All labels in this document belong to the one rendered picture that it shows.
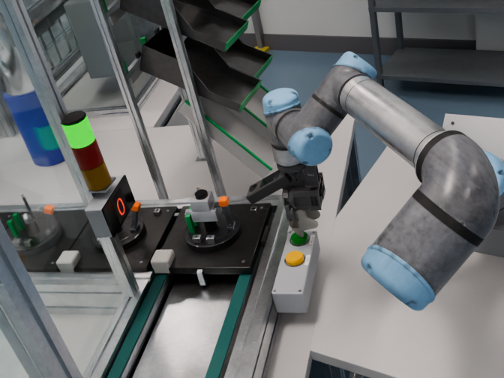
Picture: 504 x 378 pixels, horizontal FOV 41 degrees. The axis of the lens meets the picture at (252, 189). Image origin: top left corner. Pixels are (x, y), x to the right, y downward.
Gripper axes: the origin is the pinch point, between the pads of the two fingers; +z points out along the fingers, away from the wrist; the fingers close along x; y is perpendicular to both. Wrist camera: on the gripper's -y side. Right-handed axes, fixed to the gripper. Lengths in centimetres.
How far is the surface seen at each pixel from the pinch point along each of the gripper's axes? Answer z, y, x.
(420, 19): 73, 17, 302
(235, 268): 1.8, -13.0, -10.4
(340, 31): 83, -37, 320
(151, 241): 1.4, -37.3, -0.6
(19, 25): -62, -35, -19
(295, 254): 1.3, 0.3, -6.5
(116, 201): -23.6, -30.7, -18.1
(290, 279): 2.5, 0.1, -13.2
